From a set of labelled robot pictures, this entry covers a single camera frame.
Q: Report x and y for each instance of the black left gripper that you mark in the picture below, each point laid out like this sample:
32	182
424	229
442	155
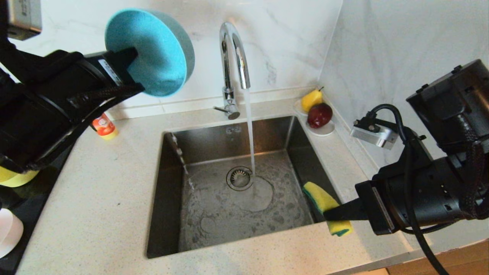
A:
38	114

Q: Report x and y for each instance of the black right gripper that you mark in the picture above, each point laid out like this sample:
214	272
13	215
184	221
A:
428	194

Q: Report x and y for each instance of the blue plastic bowl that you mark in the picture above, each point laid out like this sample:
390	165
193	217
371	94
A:
156	49

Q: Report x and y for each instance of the yellow fish-shaped sponge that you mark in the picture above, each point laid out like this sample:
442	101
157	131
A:
319	195

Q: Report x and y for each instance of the orange yellow dish soap bottle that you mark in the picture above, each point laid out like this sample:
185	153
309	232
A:
103	128

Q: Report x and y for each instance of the yellow plastic bowl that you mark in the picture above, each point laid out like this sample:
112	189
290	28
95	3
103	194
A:
15	178

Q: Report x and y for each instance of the pink plastic bowl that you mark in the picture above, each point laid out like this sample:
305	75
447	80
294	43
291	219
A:
9	233

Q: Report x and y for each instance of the stainless steel sink basin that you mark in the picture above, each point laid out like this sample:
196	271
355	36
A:
214	229

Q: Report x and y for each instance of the black braided left arm sleeve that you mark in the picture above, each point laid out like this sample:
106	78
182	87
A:
103	93

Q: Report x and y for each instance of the black braided arm sleeve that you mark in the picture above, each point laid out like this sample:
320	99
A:
475	172
103	93

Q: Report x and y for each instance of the small white dish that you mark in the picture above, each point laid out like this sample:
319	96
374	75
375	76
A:
323	132

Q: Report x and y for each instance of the chrome gooseneck faucet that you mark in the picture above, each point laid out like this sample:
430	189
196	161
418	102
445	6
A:
226	61

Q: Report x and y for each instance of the dark red apple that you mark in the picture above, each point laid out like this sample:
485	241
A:
320	115

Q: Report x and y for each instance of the round metal drain strainer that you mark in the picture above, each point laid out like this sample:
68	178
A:
237	178

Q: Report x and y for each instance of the yellow pear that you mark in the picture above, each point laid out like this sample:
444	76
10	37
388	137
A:
311	100

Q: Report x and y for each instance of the clear running water stream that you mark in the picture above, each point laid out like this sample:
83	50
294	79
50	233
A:
250	133

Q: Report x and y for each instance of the black braided right arm sleeve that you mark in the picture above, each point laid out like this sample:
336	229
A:
475	172

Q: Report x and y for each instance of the black induction cooktop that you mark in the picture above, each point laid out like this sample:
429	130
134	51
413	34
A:
23	200

